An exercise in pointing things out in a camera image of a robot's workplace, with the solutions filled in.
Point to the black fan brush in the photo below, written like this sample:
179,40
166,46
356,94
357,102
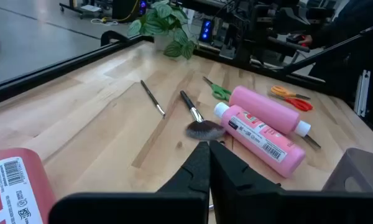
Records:
205,130

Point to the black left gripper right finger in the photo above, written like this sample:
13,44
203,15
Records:
236,199

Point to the computer tower with blue lights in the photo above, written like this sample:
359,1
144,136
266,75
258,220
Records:
206,30
142,6

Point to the pink paint bottle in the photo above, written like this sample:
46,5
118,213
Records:
264,107
261,140

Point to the red paint bottle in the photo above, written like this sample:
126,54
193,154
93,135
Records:
34,174

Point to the green potted plant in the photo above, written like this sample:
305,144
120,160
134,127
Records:
161,21

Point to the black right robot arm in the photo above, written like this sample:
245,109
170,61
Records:
261,18

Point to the person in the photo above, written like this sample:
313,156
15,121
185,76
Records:
354,18

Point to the green scissors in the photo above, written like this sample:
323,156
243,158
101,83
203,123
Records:
220,91

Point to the silver aluminium extrusion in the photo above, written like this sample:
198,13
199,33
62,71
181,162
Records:
362,93

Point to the person's hand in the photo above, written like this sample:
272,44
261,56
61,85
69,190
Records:
306,40

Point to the thin black paintbrush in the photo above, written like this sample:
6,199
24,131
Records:
152,98

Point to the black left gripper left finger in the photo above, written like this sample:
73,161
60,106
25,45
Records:
186,205

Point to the grey translucent plastic bin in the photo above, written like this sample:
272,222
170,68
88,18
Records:
360,168

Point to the black aluminium table frame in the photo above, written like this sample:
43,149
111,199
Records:
49,74

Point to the orange scissors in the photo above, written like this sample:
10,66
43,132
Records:
281,91

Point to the black wheeled cart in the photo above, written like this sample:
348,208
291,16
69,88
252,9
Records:
81,8

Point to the red scissors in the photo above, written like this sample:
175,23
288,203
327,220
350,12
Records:
301,105

